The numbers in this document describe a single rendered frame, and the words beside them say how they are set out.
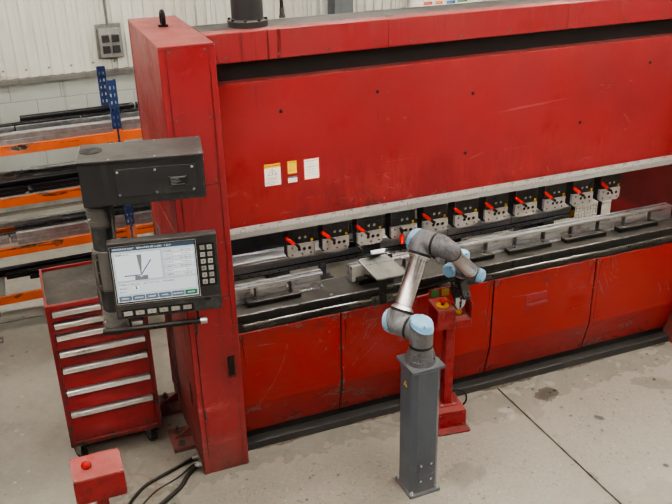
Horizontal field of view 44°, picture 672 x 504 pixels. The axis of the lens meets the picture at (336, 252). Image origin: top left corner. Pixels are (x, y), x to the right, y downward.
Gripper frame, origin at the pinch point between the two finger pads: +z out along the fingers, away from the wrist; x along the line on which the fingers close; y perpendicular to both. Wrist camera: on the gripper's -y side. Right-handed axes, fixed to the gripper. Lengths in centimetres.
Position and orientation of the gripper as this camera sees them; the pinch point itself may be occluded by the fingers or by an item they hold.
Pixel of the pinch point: (459, 308)
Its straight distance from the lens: 462.9
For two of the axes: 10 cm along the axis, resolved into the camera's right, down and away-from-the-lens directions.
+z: 0.0, 8.7, 4.9
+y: -2.5, -4.7, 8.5
